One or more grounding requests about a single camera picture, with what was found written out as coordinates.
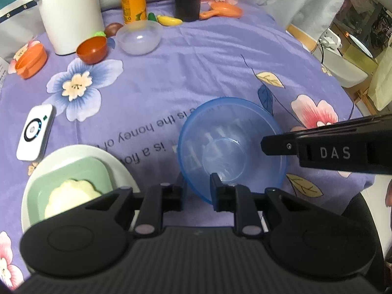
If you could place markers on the white remote device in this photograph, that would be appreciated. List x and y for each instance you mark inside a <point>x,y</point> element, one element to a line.
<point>35,133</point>

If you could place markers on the green toy vegetable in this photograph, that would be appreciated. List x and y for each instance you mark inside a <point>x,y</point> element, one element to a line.
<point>152,17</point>

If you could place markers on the white thermos jug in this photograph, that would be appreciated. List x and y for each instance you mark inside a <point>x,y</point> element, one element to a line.
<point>70,12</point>

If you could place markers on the clear plastic bowl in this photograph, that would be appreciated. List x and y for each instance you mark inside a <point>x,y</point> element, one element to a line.
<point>139,38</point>

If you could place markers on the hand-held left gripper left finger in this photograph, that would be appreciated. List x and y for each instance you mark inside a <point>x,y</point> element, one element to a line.
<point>177,194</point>

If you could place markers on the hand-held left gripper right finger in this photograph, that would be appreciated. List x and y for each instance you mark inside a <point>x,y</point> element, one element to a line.
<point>218,194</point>

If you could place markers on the white round plate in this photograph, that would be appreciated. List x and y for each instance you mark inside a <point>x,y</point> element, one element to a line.
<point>79,153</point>

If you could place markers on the white power strip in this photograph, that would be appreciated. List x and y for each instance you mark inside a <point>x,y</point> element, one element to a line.
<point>330,38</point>

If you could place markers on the green toy lettuce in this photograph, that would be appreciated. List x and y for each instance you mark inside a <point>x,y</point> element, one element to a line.
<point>99,34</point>

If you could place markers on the printed paper sheet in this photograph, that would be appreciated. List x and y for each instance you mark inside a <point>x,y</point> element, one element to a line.
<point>2,73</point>

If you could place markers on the purple floral tablecloth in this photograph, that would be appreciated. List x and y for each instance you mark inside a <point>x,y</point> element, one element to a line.
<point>183,76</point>

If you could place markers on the brown toy ball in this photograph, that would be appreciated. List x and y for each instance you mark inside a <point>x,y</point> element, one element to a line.
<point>112,30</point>

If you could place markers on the orange small container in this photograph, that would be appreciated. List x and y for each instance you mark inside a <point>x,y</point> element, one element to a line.
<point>30,61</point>

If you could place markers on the cream paper bag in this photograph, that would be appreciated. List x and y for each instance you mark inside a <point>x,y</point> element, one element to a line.
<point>381,82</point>

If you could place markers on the blue translucent bowl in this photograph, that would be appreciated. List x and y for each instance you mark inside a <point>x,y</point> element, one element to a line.
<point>214,128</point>

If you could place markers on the orange can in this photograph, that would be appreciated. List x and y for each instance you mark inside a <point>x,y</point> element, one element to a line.
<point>133,0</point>

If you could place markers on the yellow cardboard box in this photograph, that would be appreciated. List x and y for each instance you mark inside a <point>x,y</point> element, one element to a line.
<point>360,59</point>

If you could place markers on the green square plate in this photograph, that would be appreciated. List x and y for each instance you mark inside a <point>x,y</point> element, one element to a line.
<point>92,171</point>

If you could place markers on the yellow toy banana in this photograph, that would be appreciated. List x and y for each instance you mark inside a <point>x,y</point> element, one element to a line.
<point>170,21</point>

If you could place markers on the white round disc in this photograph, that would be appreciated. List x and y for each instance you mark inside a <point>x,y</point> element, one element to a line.
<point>361,44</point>

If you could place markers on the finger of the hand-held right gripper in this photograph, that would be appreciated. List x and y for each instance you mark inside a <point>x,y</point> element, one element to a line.
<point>278,145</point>

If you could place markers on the orange toy spoon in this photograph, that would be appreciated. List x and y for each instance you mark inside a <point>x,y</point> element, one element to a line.
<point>226,10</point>

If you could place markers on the brown small bowl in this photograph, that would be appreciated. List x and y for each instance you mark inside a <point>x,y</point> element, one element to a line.
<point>92,50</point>

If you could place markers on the pale yellow flower-shaped food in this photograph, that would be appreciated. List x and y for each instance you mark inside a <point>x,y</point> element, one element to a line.
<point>72,194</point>

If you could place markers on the white plastic stool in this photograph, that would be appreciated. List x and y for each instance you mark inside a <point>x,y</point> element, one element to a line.
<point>343,67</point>

